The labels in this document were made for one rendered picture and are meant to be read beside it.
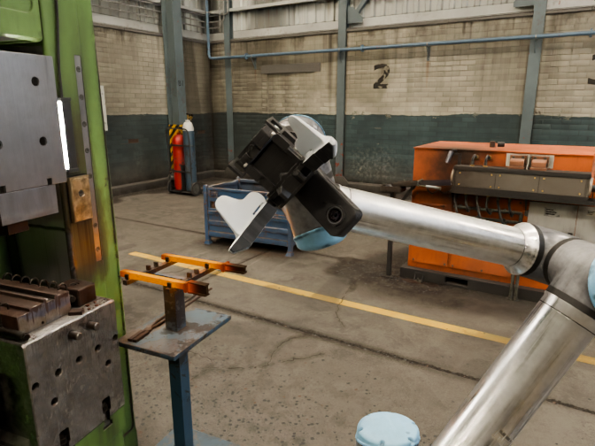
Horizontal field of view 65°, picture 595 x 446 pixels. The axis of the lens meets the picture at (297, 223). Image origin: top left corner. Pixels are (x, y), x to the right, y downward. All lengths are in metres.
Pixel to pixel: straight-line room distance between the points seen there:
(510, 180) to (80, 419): 3.44
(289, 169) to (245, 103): 9.92
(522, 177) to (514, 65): 4.42
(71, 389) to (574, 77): 7.70
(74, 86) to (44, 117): 0.32
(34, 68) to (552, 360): 1.56
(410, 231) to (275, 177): 0.46
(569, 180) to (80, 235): 3.42
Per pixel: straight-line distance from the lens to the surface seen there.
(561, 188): 4.15
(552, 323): 1.01
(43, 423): 1.82
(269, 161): 0.54
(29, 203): 1.67
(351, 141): 9.16
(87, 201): 1.99
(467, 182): 4.23
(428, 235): 0.97
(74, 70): 1.99
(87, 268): 2.05
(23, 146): 1.65
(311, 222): 0.74
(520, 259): 1.09
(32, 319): 1.74
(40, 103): 1.69
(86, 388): 1.90
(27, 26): 1.89
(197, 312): 2.22
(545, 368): 1.02
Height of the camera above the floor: 1.61
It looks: 14 degrees down
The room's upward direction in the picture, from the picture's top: straight up
